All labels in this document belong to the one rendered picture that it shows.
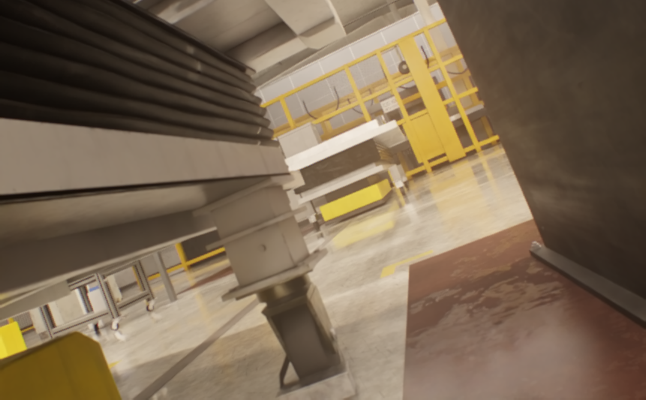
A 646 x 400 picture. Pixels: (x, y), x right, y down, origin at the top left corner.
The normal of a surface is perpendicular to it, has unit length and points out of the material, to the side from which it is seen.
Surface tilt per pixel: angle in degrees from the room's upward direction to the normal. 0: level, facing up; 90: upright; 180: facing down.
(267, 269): 90
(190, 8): 90
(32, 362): 90
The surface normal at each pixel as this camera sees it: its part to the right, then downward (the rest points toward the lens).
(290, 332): -0.29, -0.54
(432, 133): -0.23, 0.03
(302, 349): -0.16, -0.22
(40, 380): 0.89, -0.39
